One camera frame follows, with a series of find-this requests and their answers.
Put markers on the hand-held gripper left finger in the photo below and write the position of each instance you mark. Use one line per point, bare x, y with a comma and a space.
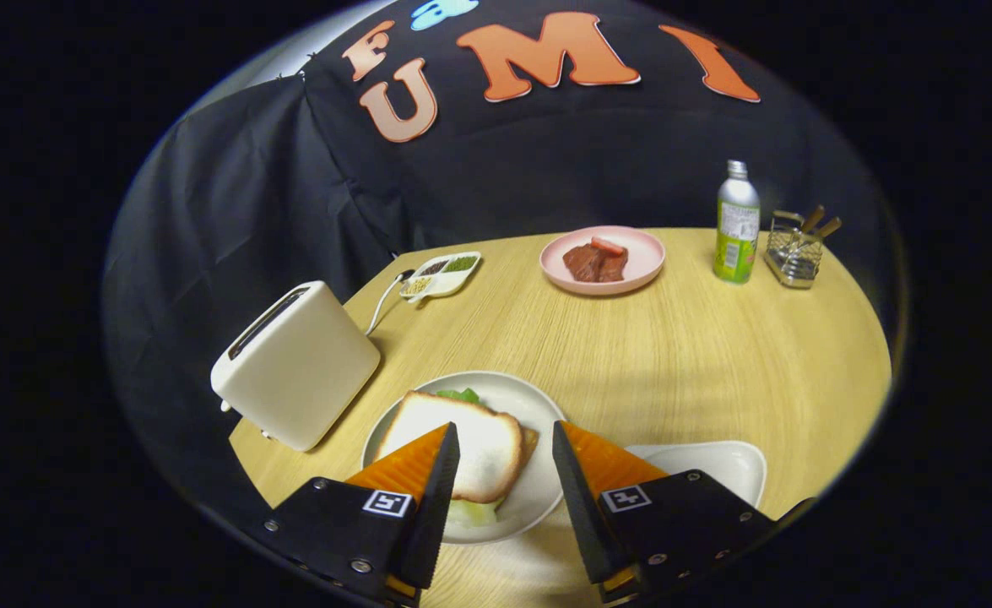
360, 528

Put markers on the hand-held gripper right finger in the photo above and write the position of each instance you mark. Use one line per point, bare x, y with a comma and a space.
681, 519

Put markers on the thick toast bread slice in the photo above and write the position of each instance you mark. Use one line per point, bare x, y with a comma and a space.
479, 447

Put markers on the green lettuce leaf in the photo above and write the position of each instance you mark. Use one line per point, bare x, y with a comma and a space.
460, 394

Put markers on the curved white dish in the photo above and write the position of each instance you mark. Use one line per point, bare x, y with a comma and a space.
715, 460

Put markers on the white toaster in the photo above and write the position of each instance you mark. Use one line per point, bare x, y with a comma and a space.
301, 371

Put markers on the round white plate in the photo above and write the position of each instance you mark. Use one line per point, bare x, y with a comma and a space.
512, 397

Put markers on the pile of yellow beans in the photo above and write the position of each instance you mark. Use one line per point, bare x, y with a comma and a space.
417, 286

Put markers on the pink plate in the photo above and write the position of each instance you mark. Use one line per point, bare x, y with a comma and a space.
643, 262

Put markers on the white divided dish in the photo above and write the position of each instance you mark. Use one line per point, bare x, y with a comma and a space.
449, 280

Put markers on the brown meat piece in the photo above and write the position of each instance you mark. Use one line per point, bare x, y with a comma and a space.
588, 266

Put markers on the pile of brown beans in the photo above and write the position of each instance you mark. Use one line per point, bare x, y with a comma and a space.
433, 268

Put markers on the red bacon strip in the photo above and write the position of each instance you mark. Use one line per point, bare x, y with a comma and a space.
609, 246

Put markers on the pile of green beans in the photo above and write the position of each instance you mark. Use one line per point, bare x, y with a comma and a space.
462, 263

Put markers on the green and silver bottle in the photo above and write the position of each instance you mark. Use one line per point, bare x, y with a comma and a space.
736, 228

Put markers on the black backdrop cloth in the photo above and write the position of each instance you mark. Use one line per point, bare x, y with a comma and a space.
251, 211

